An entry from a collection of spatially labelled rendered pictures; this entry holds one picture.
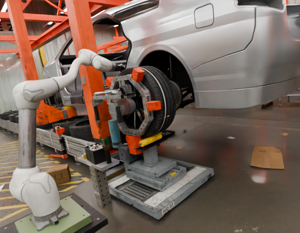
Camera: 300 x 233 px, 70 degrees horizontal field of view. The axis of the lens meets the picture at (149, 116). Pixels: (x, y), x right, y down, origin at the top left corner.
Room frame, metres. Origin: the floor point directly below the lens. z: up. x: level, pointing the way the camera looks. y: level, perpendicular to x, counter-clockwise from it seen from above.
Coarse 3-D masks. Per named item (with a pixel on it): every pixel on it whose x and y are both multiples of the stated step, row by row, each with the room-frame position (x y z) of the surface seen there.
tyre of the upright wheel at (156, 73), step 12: (156, 72) 1.92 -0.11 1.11; (144, 84) 1.83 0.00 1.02; (156, 84) 1.79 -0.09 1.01; (168, 84) 1.88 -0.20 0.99; (156, 96) 1.74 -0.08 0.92; (168, 96) 1.82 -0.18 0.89; (168, 108) 1.80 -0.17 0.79; (156, 120) 1.77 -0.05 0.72; (168, 120) 1.86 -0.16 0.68; (156, 132) 1.87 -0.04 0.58
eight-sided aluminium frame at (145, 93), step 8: (112, 80) 2.01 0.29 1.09; (112, 88) 2.03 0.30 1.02; (136, 88) 1.78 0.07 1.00; (144, 88) 1.77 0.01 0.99; (144, 96) 1.71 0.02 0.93; (144, 104) 1.73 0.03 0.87; (144, 112) 1.74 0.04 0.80; (152, 112) 1.75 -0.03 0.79; (144, 120) 1.75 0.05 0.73; (152, 120) 1.76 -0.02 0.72; (120, 128) 2.02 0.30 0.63; (128, 128) 2.02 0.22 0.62; (144, 128) 1.78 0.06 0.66
